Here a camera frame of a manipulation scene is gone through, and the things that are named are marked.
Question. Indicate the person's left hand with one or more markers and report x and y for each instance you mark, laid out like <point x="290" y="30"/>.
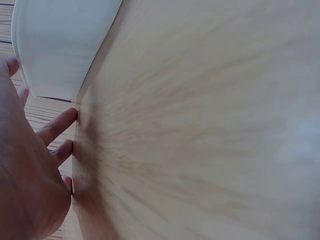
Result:
<point x="22" y="175"/>

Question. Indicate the white bowl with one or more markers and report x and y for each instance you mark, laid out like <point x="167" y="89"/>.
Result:
<point x="60" y="42"/>

